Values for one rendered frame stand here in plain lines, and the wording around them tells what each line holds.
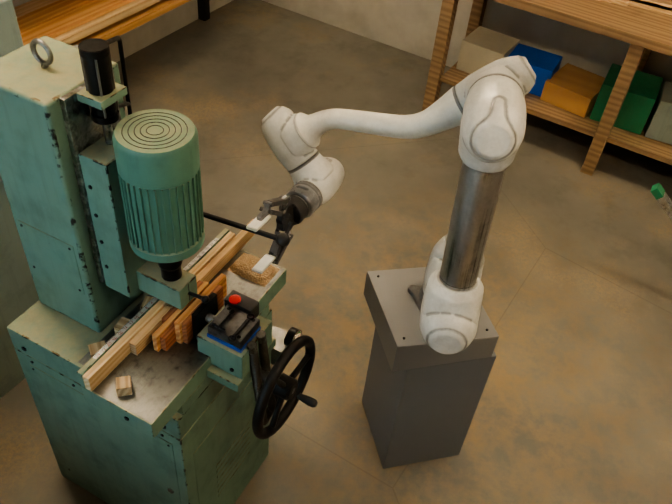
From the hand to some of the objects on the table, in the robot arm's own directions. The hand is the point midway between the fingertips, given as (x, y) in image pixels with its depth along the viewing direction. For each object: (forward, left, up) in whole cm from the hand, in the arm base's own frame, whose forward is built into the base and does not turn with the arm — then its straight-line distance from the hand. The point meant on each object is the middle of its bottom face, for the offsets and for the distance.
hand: (256, 248), depth 177 cm
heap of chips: (-3, -13, -19) cm, 24 cm away
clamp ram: (+11, +8, -20) cm, 24 cm away
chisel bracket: (+22, -3, -16) cm, 27 cm away
